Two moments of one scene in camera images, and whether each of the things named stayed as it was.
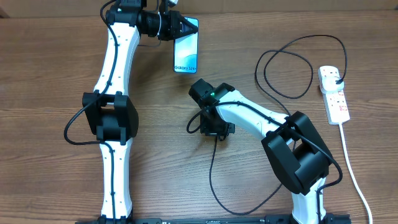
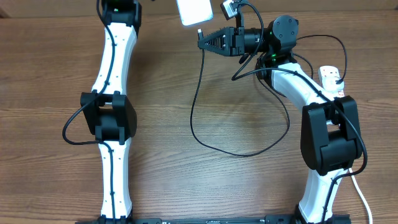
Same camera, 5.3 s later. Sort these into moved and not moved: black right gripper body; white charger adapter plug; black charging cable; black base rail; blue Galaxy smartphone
Moved: blue Galaxy smartphone; black charging cable; black right gripper body
Not moved: black base rail; white charger adapter plug
